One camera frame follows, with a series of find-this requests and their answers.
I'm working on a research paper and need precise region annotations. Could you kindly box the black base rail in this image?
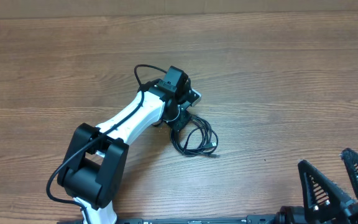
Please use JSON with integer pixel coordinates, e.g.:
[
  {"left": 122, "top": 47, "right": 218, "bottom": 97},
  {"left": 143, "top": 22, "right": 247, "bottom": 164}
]
[{"left": 57, "top": 214, "right": 279, "bottom": 224}]

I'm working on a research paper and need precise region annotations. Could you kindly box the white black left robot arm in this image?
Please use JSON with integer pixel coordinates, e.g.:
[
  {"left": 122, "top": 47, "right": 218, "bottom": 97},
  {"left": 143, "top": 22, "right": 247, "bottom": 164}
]
[{"left": 57, "top": 66, "right": 201, "bottom": 223}]

